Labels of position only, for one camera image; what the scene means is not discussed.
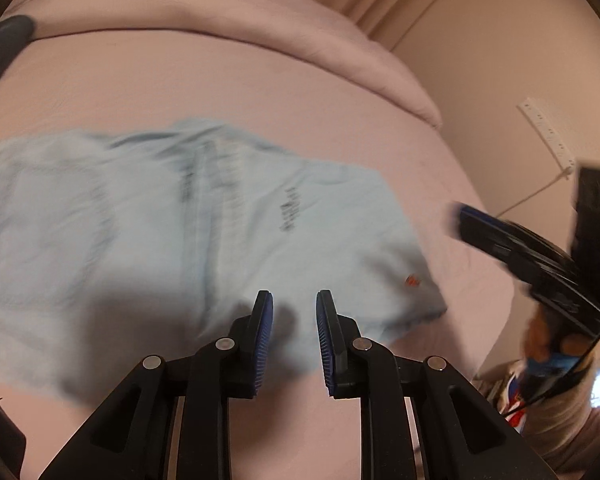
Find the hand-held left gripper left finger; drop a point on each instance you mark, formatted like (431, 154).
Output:
(260, 345)

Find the pink pillow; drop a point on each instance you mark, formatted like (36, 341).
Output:
(230, 20)

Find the dark folded jeans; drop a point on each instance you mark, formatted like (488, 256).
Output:
(2, 50)

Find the person's right hand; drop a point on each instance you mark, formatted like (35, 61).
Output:
(540, 332)

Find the pink bed sheet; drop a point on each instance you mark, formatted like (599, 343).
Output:
(405, 160)

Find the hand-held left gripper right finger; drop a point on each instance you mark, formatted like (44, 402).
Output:
(326, 345)

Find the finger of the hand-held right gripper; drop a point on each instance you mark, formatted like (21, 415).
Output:
(490, 232)

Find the dark cloth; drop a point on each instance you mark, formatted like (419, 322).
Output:
(0, 440)

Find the light blue shirt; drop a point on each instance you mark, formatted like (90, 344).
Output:
(130, 210)

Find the white wall power strip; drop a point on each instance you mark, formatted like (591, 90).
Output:
(547, 132)

